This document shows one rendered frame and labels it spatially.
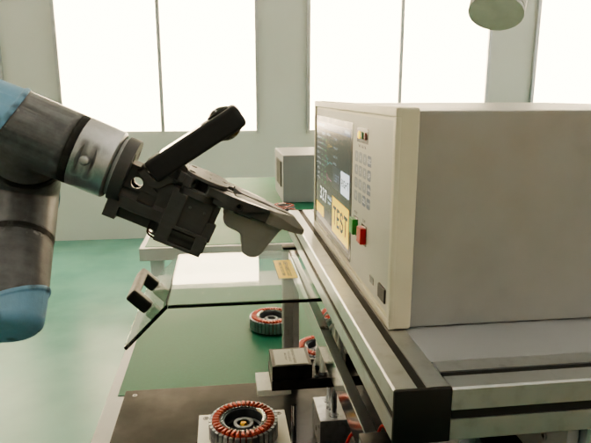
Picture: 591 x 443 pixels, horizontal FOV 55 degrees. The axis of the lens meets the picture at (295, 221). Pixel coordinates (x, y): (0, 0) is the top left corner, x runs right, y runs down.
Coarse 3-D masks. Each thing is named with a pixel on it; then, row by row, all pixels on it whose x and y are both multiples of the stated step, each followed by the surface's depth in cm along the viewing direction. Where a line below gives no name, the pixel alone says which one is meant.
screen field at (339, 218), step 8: (336, 200) 76; (336, 208) 76; (344, 208) 71; (336, 216) 76; (344, 216) 71; (336, 224) 76; (344, 224) 71; (336, 232) 77; (344, 232) 72; (344, 240) 72
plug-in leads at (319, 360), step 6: (330, 318) 91; (336, 330) 92; (336, 336) 92; (336, 342) 92; (318, 348) 90; (318, 354) 91; (318, 360) 91; (348, 360) 93; (318, 366) 91; (324, 366) 89; (318, 372) 89; (324, 372) 89
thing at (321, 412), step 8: (320, 400) 96; (320, 408) 93; (328, 408) 93; (320, 416) 91; (328, 416) 91; (336, 416) 91; (344, 416) 91; (312, 424) 98; (320, 424) 90; (328, 424) 90; (336, 424) 90; (344, 424) 90; (320, 432) 90; (328, 432) 90; (336, 432) 90; (344, 432) 91; (320, 440) 90; (328, 440) 90; (336, 440) 91; (344, 440) 91
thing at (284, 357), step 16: (272, 352) 92; (288, 352) 92; (304, 352) 92; (272, 368) 87; (288, 368) 87; (304, 368) 88; (352, 368) 91; (256, 384) 91; (272, 384) 87; (288, 384) 88; (304, 384) 88; (320, 384) 88; (336, 400) 90
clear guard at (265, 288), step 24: (192, 264) 90; (216, 264) 90; (240, 264) 90; (264, 264) 90; (168, 288) 80; (192, 288) 79; (216, 288) 79; (240, 288) 79; (264, 288) 79; (288, 288) 79; (312, 288) 79
